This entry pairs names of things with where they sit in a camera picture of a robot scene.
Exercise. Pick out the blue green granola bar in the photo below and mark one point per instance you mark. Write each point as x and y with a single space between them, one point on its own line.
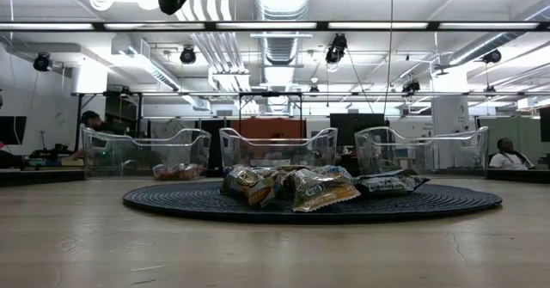
178 172

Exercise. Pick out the green brown granola bar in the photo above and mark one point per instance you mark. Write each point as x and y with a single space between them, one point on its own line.
161 173

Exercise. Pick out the brown blue snack bag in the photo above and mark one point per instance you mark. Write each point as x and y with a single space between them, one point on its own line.
251 185

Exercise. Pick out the green orange granola bar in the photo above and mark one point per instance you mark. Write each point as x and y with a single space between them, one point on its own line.
320 191

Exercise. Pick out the black ceiling spotlight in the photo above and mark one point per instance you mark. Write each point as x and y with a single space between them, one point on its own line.
410 87
492 56
187 55
336 49
42 62

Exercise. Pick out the white pillar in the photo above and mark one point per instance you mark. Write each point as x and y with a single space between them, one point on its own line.
89 75
450 116

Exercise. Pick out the orange partition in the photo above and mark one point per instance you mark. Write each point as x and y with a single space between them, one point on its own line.
258 126

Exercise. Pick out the clear plastic bin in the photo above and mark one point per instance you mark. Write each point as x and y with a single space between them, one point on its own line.
451 155
107 159
240 150

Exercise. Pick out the dark round plate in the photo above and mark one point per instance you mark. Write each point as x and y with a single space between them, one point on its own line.
180 202

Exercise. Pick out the green divider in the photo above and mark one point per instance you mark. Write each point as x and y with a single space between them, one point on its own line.
515 129

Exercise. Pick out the silver ventilation duct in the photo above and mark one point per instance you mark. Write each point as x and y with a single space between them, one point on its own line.
281 0

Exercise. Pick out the black aluminium rig frame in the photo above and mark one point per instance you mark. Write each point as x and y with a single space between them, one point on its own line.
43 177

